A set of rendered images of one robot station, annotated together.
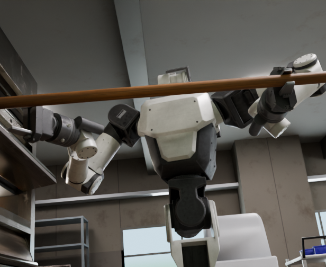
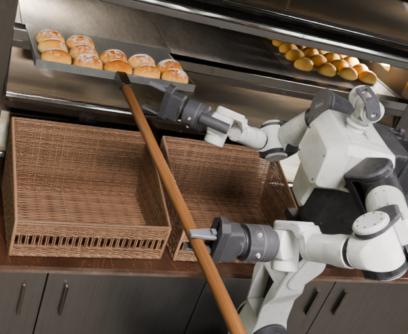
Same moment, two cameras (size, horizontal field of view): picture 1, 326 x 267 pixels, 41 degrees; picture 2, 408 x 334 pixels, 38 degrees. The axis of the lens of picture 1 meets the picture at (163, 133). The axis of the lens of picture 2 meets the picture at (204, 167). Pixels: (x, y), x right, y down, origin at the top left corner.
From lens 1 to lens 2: 1.85 m
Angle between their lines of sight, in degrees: 78
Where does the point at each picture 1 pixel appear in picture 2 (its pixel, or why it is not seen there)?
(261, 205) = not seen: outside the picture
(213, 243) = (274, 289)
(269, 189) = not seen: outside the picture
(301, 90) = (318, 253)
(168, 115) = (310, 148)
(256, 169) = not seen: outside the picture
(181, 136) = (305, 179)
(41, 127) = (163, 113)
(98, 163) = (285, 138)
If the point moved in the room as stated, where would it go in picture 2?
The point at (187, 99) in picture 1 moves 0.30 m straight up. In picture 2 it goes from (323, 147) to (372, 44)
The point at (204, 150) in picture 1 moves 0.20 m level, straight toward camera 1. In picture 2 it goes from (311, 210) to (247, 200)
